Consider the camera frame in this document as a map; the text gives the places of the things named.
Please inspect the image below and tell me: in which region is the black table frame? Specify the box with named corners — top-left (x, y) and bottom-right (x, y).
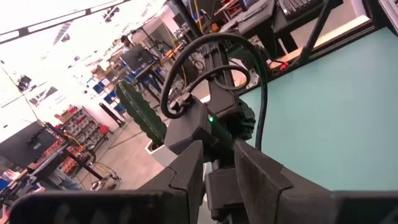
top-left (239, 0), bottom-right (379, 94)

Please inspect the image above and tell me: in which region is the person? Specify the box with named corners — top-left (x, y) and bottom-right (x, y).
top-left (120, 34), bottom-right (134, 54)

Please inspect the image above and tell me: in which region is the green cactus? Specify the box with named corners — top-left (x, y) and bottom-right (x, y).
top-left (114, 80), bottom-right (169, 149)

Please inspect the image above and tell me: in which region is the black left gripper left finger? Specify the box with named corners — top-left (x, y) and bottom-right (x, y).
top-left (9, 139), bottom-right (205, 224)

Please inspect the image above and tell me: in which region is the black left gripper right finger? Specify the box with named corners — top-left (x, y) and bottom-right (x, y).
top-left (234, 139), bottom-right (398, 224)

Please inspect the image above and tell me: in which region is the overhead light bar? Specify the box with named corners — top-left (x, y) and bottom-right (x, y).
top-left (0, 0), bottom-right (125, 44)

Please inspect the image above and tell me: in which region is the black computer monitor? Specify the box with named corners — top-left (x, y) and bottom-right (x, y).
top-left (120, 43), bottom-right (155, 73)

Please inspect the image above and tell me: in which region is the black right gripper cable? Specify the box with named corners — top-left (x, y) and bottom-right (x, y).
top-left (160, 32), bottom-right (269, 152)

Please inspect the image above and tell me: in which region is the white hexagonal plant pot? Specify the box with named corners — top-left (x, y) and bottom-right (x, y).
top-left (144, 139), bottom-right (178, 169)

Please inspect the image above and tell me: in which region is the large black screen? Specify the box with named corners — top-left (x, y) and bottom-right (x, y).
top-left (0, 120), bottom-right (58, 169)

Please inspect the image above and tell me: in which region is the backlit keyboard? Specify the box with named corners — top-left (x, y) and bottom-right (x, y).
top-left (277, 0), bottom-right (324, 17)

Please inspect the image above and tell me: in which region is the parts shelf with red bins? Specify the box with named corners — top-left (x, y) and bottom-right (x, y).
top-left (57, 105), bottom-right (109, 152)

